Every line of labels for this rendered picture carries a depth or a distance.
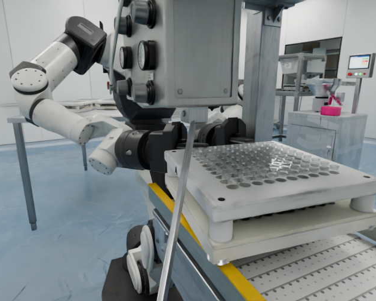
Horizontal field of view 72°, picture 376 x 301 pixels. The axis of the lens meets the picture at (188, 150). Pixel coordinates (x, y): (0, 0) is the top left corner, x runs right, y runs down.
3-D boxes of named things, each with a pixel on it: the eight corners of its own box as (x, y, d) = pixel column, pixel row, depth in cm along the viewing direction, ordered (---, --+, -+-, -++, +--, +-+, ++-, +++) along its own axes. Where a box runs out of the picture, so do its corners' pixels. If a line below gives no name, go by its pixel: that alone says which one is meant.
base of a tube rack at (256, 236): (378, 227, 36) (381, 211, 35) (212, 265, 29) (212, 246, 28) (271, 170, 58) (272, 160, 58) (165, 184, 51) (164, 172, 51)
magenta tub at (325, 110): (319, 114, 276) (320, 106, 274) (326, 114, 282) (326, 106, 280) (334, 116, 263) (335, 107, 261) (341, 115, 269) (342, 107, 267)
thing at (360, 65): (339, 113, 292) (347, 54, 277) (344, 112, 298) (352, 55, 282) (361, 114, 274) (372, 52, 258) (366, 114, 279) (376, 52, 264)
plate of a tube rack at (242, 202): (384, 193, 34) (387, 179, 34) (213, 225, 27) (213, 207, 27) (273, 149, 57) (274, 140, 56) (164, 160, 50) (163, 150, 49)
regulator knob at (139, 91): (131, 105, 36) (129, 73, 35) (148, 104, 37) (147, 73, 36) (136, 107, 33) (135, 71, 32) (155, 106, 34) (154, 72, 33)
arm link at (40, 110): (65, 126, 59) (-6, 91, 60) (72, 152, 67) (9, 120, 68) (94, 100, 65) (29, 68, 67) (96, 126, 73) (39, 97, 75)
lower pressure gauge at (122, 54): (120, 70, 46) (118, 47, 45) (128, 70, 47) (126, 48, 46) (124, 68, 43) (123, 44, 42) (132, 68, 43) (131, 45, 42)
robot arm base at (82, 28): (54, 68, 86) (61, 45, 91) (94, 82, 92) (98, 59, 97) (61, 33, 75) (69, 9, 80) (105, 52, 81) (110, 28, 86)
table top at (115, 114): (77, 105, 318) (76, 103, 317) (166, 104, 329) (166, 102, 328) (7, 123, 174) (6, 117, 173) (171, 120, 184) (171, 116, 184)
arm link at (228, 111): (220, 141, 89) (245, 121, 102) (238, 124, 81) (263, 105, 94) (200, 119, 90) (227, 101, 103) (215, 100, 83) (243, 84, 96)
